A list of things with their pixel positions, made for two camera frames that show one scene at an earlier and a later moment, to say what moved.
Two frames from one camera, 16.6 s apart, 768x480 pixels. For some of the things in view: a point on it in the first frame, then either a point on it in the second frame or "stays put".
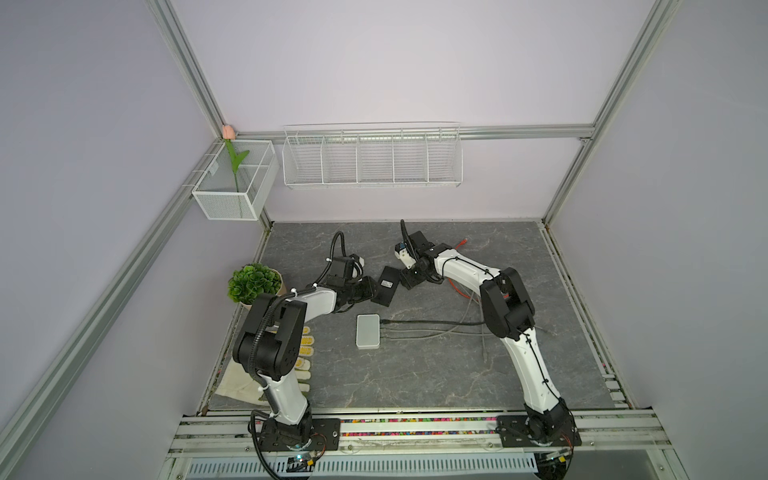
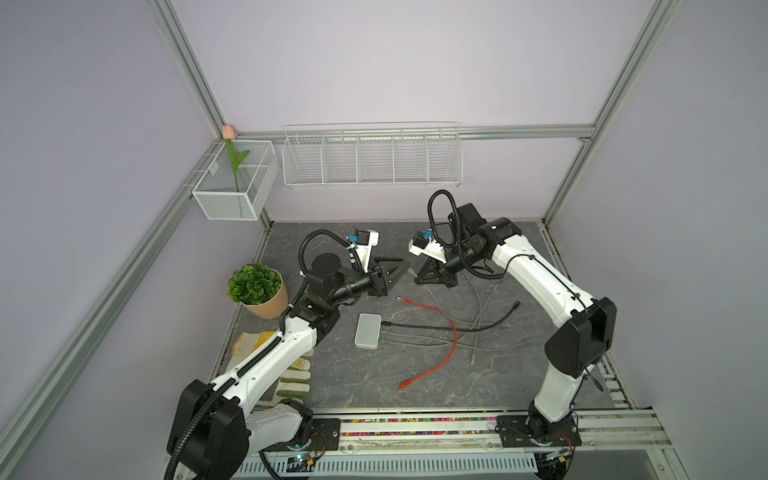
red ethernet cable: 450,280 to 403,384
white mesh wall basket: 239,180 stays put
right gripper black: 407,279 to 432,270
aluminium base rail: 200,435 stays put
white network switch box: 368,331 stays put
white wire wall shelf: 373,156 stays put
